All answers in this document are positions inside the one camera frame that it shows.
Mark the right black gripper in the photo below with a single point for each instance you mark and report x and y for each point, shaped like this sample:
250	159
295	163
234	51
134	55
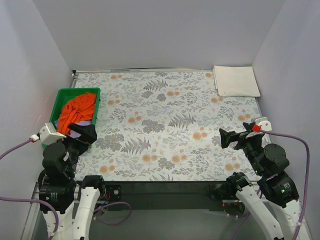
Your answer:
240	138

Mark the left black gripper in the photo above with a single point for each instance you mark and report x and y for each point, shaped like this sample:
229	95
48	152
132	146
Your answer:
75	139

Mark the orange t shirt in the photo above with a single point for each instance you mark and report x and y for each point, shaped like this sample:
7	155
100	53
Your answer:
80	108

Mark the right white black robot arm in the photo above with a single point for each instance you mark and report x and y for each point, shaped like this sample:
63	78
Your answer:
269	163

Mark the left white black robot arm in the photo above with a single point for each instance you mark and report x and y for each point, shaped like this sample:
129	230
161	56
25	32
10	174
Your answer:
69	207

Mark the purple t shirt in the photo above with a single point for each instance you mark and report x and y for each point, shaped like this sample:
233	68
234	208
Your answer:
74	134

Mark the green plastic bin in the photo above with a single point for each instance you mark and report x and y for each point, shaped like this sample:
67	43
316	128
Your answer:
66	94

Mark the folded white t shirt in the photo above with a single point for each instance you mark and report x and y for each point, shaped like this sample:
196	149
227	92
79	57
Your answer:
235	81

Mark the floral patterned table mat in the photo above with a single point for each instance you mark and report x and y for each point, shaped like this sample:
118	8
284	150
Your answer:
163	126

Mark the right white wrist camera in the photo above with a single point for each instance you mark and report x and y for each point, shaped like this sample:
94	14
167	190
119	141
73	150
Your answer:
261	123

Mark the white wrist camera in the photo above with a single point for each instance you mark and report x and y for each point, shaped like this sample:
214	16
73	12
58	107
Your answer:
47	135
261	123

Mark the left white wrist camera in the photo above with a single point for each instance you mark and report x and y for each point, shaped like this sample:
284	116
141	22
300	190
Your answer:
47	135

